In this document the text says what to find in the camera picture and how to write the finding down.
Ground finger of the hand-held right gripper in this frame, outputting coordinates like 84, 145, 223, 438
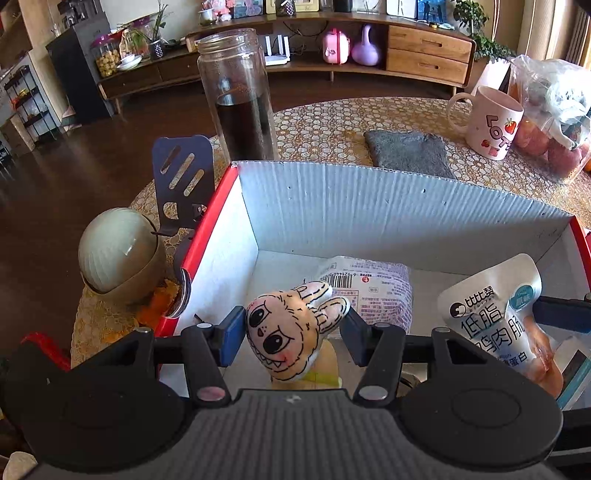
531, 294, 591, 334

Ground leafy plant in vase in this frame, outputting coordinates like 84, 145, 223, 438
117, 0, 169, 61

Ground tall glass jar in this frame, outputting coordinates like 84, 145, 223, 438
197, 28, 279, 163

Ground red plastic object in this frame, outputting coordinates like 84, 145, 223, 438
21, 332, 71, 371

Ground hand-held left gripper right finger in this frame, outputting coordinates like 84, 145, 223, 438
341, 307, 483, 408

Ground wooden television cabinet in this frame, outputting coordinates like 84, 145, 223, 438
97, 9, 476, 114

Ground white paper bag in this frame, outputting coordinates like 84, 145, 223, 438
468, 59, 512, 100

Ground black cabinet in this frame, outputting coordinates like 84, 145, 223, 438
46, 21, 114, 125

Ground grey cloth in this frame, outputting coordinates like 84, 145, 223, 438
363, 130, 458, 180

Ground white antenna router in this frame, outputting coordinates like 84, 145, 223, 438
264, 36, 291, 66

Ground white teal small box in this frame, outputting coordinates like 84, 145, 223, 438
554, 335, 591, 409

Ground white panel device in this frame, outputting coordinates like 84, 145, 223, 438
385, 0, 419, 20

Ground yellow spotted pig toy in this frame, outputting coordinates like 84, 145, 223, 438
270, 342, 343, 391

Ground red cardboard box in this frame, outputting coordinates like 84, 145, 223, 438
154, 160, 591, 416

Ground cartoon monster face plush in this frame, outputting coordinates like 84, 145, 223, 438
244, 280, 350, 382

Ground black coffee machine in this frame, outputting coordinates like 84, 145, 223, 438
58, 0, 100, 28

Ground round desktop with lace tablecloth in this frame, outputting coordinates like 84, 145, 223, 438
69, 96, 591, 370

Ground pink toy suitcase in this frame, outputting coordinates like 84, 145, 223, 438
322, 28, 352, 64

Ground blue slotted spatula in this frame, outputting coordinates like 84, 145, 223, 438
152, 135, 214, 236

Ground cookie jar with pink lid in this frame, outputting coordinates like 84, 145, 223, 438
91, 34, 120, 78

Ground clear container with apples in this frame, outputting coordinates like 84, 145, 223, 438
512, 117, 591, 185

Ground green round desktop bin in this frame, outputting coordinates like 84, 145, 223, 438
78, 208, 167, 305

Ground black wire shelf rack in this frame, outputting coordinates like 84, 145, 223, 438
0, 65, 58, 148

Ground white teal snack pouch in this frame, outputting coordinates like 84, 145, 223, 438
436, 253, 565, 398

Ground clear barcode snack packet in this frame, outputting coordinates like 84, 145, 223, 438
302, 256, 413, 335

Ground white standing air conditioner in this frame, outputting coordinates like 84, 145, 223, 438
517, 0, 568, 58

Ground blue painting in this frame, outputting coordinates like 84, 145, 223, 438
418, 0, 448, 23

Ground clear plastic bag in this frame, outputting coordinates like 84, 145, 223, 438
510, 54, 591, 151

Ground tall green houseplant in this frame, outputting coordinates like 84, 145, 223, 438
452, 0, 515, 61

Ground orange peels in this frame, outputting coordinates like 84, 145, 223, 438
137, 281, 180, 329

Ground small picture frame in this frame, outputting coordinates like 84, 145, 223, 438
233, 0, 264, 19

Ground white strawberry print mug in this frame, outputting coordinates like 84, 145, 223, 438
446, 86, 525, 161

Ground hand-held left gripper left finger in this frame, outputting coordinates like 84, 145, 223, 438
105, 305, 245, 409

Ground purple vase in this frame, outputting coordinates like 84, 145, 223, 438
352, 24, 382, 65

